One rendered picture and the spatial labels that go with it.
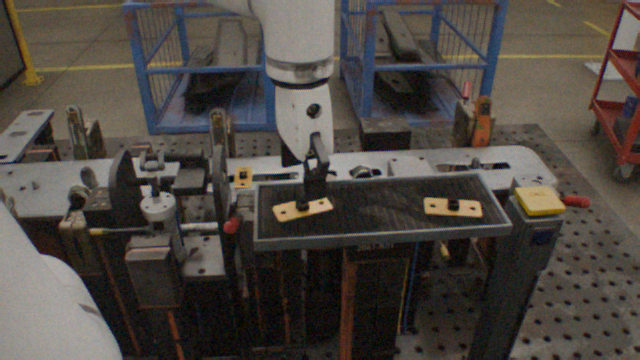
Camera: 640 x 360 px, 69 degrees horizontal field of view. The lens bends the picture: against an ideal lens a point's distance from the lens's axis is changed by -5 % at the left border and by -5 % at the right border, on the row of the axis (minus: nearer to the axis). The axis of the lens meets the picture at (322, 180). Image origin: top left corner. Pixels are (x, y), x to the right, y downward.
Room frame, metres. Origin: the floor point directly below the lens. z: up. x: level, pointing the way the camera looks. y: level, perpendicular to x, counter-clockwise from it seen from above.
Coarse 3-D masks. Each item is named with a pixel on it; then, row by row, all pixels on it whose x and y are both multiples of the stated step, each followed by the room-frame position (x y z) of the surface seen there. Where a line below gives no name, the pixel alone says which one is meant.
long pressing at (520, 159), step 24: (0, 168) 0.94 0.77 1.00; (24, 168) 0.94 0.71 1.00; (48, 168) 0.94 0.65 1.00; (72, 168) 0.94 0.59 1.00; (96, 168) 0.94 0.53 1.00; (168, 168) 0.94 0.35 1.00; (264, 168) 0.93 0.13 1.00; (288, 168) 0.93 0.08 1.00; (312, 168) 0.93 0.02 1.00; (336, 168) 0.93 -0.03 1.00; (384, 168) 0.93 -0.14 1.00; (432, 168) 0.94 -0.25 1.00; (480, 168) 0.94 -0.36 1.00; (528, 168) 0.94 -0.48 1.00; (24, 192) 0.84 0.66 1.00; (48, 192) 0.84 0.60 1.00; (144, 192) 0.84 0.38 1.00; (504, 192) 0.85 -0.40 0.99; (24, 216) 0.75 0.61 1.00; (48, 216) 0.76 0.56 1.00
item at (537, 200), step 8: (520, 192) 0.62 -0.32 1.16; (528, 192) 0.62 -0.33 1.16; (536, 192) 0.62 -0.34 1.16; (544, 192) 0.62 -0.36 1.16; (552, 192) 0.62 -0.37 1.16; (520, 200) 0.61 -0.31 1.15; (528, 200) 0.60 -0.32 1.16; (536, 200) 0.60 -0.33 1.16; (544, 200) 0.60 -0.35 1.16; (552, 200) 0.60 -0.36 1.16; (528, 208) 0.58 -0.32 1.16; (536, 208) 0.58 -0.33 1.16; (544, 208) 0.58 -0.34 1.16; (552, 208) 0.58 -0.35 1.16; (560, 208) 0.58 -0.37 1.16
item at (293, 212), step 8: (296, 200) 0.58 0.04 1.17; (320, 200) 0.60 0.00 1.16; (280, 208) 0.58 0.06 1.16; (288, 208) 0.58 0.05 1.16; (296, 208) 0.58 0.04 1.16; (304, 208) 0.57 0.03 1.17; (312, 208) 0.58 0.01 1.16; (320, 208) 0.58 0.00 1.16; (328, 208) 0.58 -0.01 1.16; (280, 216) 0.56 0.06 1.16; (288, 216) 0.56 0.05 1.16; (296, 216) 0.56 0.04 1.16; (304, 216) 0.56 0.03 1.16
